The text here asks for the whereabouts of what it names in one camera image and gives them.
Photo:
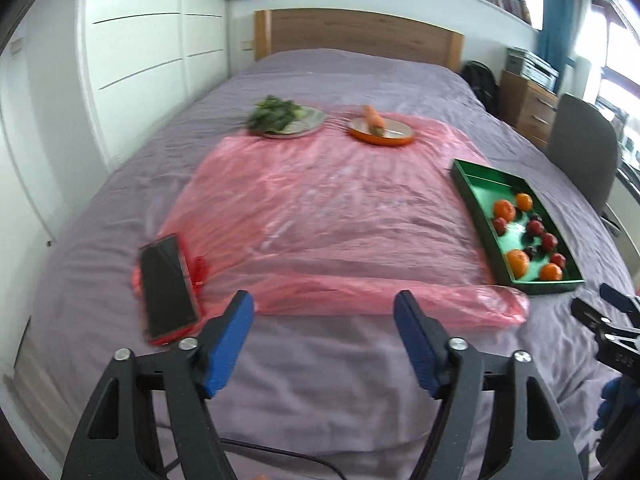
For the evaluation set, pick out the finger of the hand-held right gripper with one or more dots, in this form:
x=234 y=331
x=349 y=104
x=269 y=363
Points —
x=592 y=317
x=617 y=297

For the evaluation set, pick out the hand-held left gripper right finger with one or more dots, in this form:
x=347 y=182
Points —
x=417 y=345

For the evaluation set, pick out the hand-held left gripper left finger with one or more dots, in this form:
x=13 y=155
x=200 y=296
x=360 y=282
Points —
x=227 y=345

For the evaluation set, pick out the orange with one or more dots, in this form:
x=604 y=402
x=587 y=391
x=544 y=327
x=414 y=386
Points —
x=504 y=210
x=551 y=272
x=517 y=261
x=523 y=202

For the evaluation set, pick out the green cardboard tray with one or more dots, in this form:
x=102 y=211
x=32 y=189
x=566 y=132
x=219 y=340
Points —
x=492 y=192

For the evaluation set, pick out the person's right hand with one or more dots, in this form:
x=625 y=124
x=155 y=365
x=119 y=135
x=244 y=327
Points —
x=609 y=405

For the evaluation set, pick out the smartphone in red case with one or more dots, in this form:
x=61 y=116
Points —
x=167 y=290

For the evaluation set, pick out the cluttered desk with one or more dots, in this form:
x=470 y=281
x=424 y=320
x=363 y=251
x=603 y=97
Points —
x=630 y=170

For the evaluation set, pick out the pink plastic bag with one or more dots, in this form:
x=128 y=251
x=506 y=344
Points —
x=325 y=220

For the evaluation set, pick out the grey office chair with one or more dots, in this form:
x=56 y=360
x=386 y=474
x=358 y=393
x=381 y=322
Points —
x=580 y=145

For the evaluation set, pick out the orange rimmed plate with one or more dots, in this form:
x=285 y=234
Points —
x=400 y=135

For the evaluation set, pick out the wooden nightstand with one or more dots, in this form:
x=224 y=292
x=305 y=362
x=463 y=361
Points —
x=525 y=105

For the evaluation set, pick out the carrot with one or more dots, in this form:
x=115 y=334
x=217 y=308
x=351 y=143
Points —
x=372 y=120

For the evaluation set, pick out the green leafy vegetable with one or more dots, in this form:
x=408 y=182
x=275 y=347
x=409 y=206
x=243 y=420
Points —
x=272 y=112

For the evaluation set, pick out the white printer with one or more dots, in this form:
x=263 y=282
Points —
x=542 y=72

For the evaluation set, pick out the oval glass plate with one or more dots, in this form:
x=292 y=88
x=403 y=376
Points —
x=311 y=120

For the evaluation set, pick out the window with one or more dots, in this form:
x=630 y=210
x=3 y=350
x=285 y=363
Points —
x=615 y=50

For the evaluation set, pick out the black backpack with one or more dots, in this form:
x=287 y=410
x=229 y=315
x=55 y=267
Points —
x=480 y=85

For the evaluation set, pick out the grey printer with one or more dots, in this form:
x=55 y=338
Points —
x=514 y=60

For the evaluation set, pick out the teal curtain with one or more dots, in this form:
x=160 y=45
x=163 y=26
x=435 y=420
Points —
x=557 y=20

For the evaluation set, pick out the white wardrobe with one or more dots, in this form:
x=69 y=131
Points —
x=140 y=50

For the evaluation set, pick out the wooden headboard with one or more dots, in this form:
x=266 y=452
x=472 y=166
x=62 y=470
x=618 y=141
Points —
x=360 y=35

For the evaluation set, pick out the wall socket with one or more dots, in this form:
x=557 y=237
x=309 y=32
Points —
x=247 y=45

